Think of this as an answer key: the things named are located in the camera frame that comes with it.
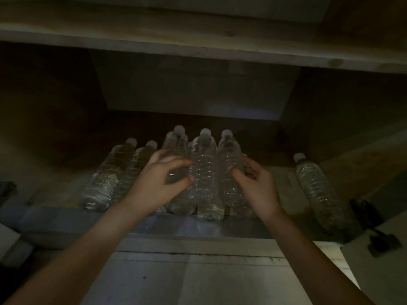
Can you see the person's right hand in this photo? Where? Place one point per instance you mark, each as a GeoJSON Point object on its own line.
{"type": "Point", "coordinates": [260, 193]}

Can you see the person's left hand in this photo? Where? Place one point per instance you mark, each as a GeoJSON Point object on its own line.
{"type": "Point", "coordinates": [152, 190]}

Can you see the row of clear water bottles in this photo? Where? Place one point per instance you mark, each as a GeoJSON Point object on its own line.
{"type": "Point", "coordinates": [203, 174]}

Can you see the person's right forearm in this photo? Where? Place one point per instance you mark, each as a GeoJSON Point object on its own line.
{"type": "Point", "coordinates": [311, 266]}

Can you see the person's left forearm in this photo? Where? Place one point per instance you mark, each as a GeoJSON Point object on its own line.
{"type": "Point", "coordinates": [79, 257]}

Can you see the metal door hinge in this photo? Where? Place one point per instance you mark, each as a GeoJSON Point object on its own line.
{"type": "Point", "coordinates": [378, 238]}
{"type": "Point", "coordinates": [6, 190]}

